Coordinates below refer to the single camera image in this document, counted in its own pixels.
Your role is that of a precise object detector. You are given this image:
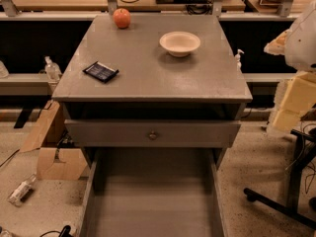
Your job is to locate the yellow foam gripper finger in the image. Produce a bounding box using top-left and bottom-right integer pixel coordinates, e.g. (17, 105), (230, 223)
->
(269, 72), (316, 132)
(264, 30), (289, 55)

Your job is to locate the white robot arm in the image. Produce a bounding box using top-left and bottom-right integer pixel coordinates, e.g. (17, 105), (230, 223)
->
(264, 1), (316, 133)

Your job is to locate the grey wooden drawer cabinet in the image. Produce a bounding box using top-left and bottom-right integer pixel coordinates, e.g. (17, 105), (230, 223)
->
(53, 14), (252, 163)

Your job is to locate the open grey middle drawer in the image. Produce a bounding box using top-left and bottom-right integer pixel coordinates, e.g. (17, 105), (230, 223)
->
(78, 148), (228, 237)

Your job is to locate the closed grey top drawer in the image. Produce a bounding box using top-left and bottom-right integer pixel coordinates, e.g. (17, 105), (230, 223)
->
(65, 119), (240, 148)

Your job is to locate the white pump dispenser bottle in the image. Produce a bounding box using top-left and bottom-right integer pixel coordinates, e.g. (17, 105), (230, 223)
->
(235, 49), (244, 69)

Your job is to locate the white paper bowl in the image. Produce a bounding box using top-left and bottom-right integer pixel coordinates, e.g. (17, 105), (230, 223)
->
(159, 32), (200, 57)

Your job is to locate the black chair base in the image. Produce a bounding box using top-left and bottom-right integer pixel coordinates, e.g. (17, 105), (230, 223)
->
(244, 129), (316, 230)

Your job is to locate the red apple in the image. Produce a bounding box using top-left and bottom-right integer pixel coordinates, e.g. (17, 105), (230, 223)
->
(113, 8), (131, 29)

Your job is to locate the clear plastic bottle on shelf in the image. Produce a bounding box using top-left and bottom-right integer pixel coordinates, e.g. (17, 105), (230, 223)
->
(44, 56), (62, 82)

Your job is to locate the brown cardboard box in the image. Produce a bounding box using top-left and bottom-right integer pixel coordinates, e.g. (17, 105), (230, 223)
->
(20, 101), (88, 181)

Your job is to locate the black object bottom left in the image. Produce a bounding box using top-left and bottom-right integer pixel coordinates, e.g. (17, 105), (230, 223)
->
(39, 224), (73, 237)

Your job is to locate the plastic bottle on floor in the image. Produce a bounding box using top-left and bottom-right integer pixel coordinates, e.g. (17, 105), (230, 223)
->
(7, 174), (37, 206)

